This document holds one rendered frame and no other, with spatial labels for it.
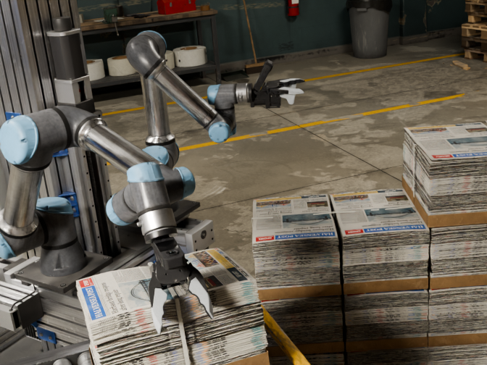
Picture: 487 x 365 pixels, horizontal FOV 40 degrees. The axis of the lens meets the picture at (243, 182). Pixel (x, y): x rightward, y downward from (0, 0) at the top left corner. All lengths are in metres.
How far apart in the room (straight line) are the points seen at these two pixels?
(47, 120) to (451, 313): 1.47
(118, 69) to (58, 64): 5.81
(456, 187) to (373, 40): 7.04
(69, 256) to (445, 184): 1.21
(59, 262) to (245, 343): 0.84
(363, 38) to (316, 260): 7.12
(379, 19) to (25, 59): 7.27
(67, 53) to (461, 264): 1.46
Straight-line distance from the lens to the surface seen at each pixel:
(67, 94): 2.28
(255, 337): 1.56
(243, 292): 1.51
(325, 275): 2.28
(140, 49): 2.40
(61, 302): 2.25
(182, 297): 1.47
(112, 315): 1.45
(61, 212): 2.14
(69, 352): 1.86
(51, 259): 2.20
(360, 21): 9.17
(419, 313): 2.41
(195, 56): 8.18
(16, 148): 1.78
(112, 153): 1.72
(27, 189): 1.92
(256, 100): 2.50
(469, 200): 2.26
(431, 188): 2.22
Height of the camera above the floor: 1.80
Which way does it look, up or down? 21 degrees down
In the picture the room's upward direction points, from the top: 5 degrees counter-clockwise
